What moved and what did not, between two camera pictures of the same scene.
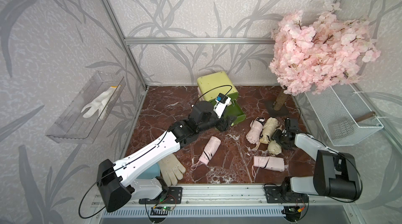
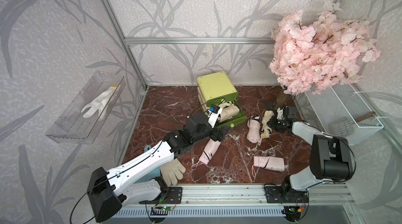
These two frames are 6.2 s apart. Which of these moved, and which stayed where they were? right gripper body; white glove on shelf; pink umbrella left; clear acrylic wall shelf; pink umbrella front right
Moved: right gripper body
Stayed: white glove on shelf; clear acrylic wall shelf; pink umbrella front right; pink umbrella left
